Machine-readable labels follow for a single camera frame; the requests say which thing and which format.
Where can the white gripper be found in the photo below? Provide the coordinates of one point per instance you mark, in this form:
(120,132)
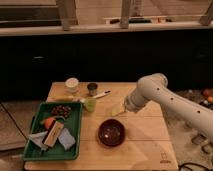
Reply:
(118,109)

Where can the dark brown bowl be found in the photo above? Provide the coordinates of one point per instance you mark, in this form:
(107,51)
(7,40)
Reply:
(111,133)

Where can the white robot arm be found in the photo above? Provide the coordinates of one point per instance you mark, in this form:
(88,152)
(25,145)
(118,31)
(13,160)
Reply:
(154,88)

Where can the white marker pen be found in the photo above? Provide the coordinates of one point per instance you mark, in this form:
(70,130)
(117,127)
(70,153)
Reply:
(100,95)

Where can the green cup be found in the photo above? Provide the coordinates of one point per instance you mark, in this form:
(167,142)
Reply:
(90,104)

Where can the dark metal cup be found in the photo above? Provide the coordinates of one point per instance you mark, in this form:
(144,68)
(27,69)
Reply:
(92,88)

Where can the white cup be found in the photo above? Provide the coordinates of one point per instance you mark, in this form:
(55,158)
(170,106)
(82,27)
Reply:
(72,85)

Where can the bunch of dark grapes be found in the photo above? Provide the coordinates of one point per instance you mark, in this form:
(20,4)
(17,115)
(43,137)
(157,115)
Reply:
(61,110)

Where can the wooden block eraser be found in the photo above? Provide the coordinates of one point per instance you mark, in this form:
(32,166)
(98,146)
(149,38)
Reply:
(53,133)

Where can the orange fruit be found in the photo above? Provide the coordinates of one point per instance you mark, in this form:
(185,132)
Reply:
(48,122)

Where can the grey cloth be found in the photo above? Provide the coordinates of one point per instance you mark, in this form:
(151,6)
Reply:
(37,139)

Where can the green plastic tray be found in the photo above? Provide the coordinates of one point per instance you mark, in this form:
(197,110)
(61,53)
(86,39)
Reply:
(73,123)

